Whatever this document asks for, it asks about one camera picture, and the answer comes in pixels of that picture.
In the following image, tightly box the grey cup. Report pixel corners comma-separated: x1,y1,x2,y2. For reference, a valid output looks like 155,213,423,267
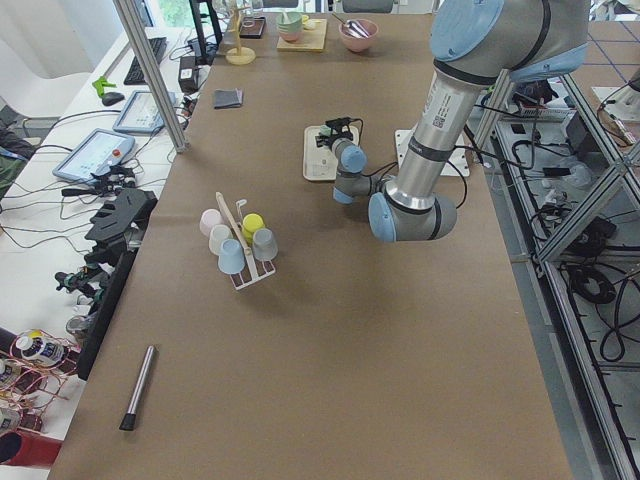
252,227,278,262

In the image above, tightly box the green cup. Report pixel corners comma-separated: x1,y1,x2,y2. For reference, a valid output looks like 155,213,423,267
319,125,332,137

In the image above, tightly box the copper wire bottle rack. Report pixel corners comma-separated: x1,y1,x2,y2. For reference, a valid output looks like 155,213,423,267
1,329,80,434

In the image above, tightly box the black slotted stand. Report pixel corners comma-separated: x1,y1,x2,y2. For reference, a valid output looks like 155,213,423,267
77,188,158,380

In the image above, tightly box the teach pendant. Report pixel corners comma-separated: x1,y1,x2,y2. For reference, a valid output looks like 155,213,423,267
112,90,164,135
52,129,135,183

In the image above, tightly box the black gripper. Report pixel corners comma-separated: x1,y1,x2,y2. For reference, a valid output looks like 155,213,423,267
315,117,357,148

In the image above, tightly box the near teach pendant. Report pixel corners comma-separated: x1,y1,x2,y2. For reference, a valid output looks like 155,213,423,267
52,129,135,183

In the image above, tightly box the bamboo cutting board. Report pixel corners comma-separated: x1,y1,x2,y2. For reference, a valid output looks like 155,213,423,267
277,19,328,53

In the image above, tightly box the blue cup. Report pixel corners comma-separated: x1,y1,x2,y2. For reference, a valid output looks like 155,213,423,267
218,239,245,275

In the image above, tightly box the black computer mouse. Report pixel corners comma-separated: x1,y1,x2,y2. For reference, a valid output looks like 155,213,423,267
101,92,125,106

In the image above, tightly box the cream rabbit print tray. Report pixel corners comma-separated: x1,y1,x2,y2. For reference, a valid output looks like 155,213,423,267
302,125,366,182

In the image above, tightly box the pink cup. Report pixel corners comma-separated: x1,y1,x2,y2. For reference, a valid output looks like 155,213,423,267
199,209,224,237

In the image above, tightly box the black power adapter box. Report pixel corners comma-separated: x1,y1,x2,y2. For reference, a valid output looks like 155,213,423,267
178,55,199,94

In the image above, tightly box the metal scoop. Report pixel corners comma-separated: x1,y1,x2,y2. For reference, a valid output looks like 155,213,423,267
332,12,370,38

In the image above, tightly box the green top bowl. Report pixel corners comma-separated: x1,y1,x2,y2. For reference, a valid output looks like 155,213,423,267
276,12,303,42

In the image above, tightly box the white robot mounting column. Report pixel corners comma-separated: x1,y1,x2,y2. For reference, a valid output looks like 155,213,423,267
394,128,470,177

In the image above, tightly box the white cup rack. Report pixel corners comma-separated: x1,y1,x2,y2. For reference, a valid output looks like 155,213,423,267
216,192,276,291

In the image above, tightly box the folded grey cloth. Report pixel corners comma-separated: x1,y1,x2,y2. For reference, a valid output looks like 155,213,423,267
213,89,244,109

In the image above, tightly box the wooden mug tree stand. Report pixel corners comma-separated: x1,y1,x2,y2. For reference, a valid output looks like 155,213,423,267
220,0,256,66

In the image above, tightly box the aluminium frame post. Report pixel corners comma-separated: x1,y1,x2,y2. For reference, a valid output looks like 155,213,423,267
113,0,188,154

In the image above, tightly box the black tray with glasses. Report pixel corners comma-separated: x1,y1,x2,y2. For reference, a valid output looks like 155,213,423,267
239,17,266,39

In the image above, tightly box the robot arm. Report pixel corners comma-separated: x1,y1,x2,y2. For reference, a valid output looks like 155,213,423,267
325,0,590,242

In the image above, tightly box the far teach pendant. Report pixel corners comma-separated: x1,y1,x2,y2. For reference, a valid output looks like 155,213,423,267
112,90,164,135

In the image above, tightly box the green clamp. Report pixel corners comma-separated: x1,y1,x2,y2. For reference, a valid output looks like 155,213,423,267
92,76,116,97

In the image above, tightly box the pink ice bowl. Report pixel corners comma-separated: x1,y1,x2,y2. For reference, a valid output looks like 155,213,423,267
339,19,379,52

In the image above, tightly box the yellow cup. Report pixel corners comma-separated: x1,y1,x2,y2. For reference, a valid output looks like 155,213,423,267
242,213,265,243

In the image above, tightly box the cream cup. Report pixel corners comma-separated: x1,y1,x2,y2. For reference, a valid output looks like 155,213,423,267
208,224,233,256

